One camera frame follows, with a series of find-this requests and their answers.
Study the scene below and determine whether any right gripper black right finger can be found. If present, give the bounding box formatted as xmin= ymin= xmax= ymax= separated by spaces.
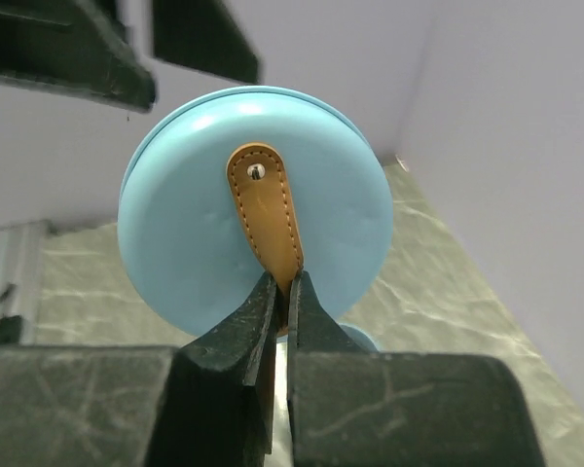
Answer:
xmin=287 ymin=273 xmax=545 ymax=467

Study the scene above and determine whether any light blue round lid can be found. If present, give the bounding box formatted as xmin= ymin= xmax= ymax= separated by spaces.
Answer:
xmin=117 ymin=86 xmax=393 ymax=336

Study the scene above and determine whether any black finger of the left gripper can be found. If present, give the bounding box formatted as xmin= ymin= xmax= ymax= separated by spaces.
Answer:
xmin=151 ymin=0 xmax=261 ymax=84
xmin=0 ymin=0 xmax=156 ymax=113

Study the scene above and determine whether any tan leather lid strap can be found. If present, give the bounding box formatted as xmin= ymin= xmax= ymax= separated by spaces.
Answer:
xmin=225 ymin=141 xmax=306 ymax=298

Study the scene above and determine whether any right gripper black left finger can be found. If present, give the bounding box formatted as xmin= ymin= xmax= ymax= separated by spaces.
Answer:
xmin=0 ymin=275 xmax=278 ymax=466

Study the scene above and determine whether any light blue cylindrical container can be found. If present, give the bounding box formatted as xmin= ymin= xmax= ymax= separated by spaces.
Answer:
xmin=276 ymin=323 xmax=383 ymax=354

